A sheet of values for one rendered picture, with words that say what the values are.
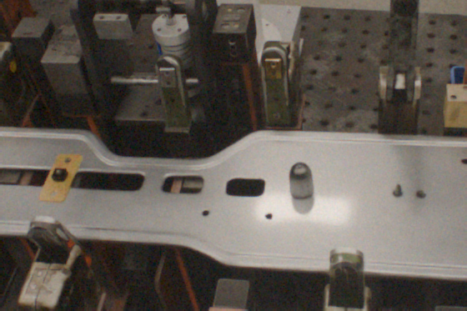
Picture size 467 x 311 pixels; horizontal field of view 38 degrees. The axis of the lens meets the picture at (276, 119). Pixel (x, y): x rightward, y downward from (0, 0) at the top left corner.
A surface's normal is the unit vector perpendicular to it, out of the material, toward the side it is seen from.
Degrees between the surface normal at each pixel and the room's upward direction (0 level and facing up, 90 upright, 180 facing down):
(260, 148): 0
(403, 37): 81
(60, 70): 90
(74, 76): 90
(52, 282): 0
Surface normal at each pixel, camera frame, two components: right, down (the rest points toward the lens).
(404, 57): -0.14, 0.61
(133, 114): -0.08, -0.69
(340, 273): -0.11, 0.85
